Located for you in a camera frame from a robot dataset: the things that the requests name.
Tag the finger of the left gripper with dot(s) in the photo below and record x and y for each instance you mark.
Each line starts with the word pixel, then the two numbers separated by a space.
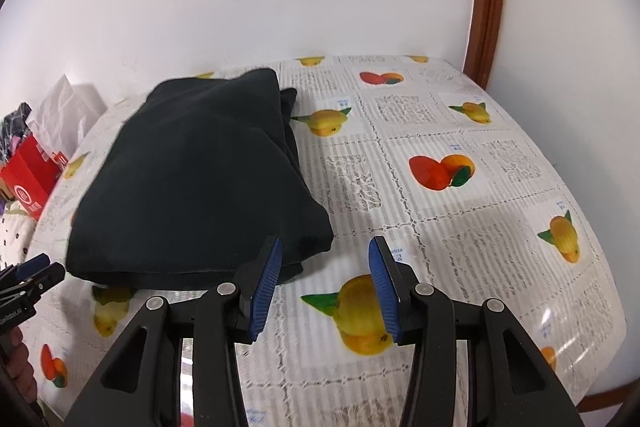
pixel 31 267
pixel 37 284

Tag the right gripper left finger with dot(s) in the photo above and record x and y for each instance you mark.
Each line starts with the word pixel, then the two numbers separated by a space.
pixel 138 381

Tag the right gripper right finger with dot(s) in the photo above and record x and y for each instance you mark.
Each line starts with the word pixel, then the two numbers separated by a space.
pixel 510 381

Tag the black sweatshirt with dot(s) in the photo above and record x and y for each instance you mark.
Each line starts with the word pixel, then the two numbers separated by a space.
pixel 195 182

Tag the plaid clothes in bag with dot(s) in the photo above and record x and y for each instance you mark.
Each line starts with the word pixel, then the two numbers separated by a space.
pixel 14 131

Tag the person's left hand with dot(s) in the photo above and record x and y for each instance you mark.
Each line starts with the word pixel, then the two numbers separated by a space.
pixel 19 368

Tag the white dotted cloth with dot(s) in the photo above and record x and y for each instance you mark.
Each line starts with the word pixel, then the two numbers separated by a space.
pixel 16 231

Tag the red paper bag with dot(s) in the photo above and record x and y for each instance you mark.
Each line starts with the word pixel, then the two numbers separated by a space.
pixel 31 175

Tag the fruit print tablecloth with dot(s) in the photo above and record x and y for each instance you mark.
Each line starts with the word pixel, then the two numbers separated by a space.
pixel 412 150

